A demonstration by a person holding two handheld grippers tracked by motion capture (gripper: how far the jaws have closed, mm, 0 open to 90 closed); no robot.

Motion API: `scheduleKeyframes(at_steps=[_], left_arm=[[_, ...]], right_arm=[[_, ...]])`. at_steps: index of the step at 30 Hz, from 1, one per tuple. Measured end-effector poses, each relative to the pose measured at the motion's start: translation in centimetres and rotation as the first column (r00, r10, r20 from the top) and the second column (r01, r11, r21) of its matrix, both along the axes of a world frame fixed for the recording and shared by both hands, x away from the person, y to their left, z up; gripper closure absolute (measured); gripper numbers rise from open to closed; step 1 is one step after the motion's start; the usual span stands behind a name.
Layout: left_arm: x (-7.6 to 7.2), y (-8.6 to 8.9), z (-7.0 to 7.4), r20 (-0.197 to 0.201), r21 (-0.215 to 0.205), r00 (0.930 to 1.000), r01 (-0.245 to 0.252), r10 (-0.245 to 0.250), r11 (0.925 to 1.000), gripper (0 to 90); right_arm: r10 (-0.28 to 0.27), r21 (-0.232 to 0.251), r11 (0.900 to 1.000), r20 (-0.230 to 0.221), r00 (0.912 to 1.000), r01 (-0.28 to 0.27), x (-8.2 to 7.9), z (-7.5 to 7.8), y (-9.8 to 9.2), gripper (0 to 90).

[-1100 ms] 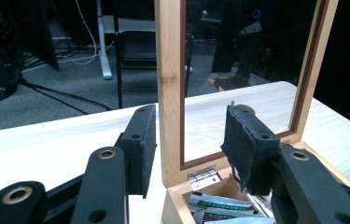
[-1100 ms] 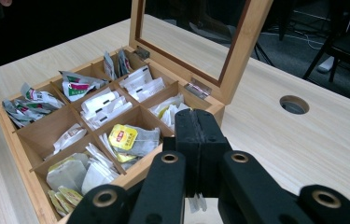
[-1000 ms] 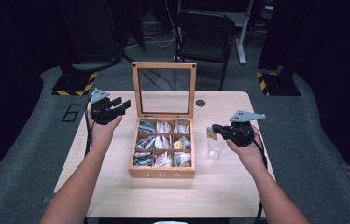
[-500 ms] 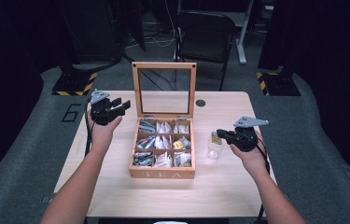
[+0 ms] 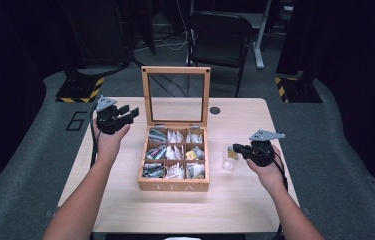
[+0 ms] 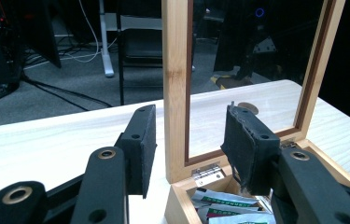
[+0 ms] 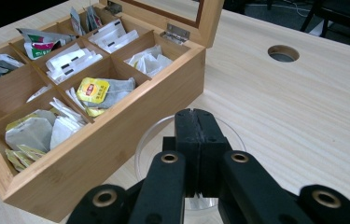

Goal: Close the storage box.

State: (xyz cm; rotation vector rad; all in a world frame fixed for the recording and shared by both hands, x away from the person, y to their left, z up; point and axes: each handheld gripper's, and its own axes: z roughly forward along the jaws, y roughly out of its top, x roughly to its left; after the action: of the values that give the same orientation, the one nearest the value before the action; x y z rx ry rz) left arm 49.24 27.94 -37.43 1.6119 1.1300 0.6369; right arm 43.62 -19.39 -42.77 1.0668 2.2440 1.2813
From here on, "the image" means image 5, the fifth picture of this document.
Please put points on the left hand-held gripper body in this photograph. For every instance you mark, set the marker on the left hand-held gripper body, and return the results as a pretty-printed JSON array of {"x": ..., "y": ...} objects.
[{"x": 106, "y": 120}]

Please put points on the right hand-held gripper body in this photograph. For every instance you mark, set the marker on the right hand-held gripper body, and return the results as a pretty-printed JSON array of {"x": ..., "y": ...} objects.
[{"x": 260, "y": 153}]

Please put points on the yellow tea bag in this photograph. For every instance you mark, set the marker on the yellow tea bag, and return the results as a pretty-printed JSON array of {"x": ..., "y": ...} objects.
[{"x": 231, "y": 153}]

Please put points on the clear glass cup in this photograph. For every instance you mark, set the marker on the clear glass cup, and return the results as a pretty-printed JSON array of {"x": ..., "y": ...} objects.
[{"x": 229, "y": 165}]

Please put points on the wooden tea box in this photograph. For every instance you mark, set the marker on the wooden tea box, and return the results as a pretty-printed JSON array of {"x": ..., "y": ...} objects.
[{"x": 173, "y": 185}]

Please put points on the person's right hand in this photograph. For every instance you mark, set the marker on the person's right hand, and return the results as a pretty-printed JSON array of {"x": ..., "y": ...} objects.
[{"x": 270, "y": 176}]

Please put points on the person's left hand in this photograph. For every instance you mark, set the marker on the person's left hand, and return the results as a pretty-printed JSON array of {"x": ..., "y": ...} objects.
[{"x": 108, "y": 146}]

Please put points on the black yellow striped stand base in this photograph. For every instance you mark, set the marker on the black yellow striped stand base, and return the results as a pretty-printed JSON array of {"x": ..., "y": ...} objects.
[
  {"x": 78, "y": 90},
  {"x": 300, "y": 90}
]

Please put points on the black round table grommet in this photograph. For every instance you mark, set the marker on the black round table grommet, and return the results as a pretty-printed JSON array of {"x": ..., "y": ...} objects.
[{"x": 214, "y": 110}]

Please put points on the assorted pile of tea bags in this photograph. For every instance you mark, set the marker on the assorted pile of tea bags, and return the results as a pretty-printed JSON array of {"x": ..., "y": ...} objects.
[{"x": 174, "y": 153}]

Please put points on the grey table edge clip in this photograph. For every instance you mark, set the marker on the grey table edge clip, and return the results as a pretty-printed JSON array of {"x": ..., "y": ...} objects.
[{"x": 307, "y": 211}]

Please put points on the white desk leg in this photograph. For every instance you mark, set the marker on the white desk leg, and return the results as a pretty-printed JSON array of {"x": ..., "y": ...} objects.
[{"x": 260, "y": 50}]

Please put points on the person's white shirt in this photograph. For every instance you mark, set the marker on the person's white shirt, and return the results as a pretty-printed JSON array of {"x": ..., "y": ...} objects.
[{"x": 177, "y": 238}]

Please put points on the black folding chair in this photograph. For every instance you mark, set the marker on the black folding chair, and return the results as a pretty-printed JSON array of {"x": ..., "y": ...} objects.
[{"x": 220, "y": 36}]

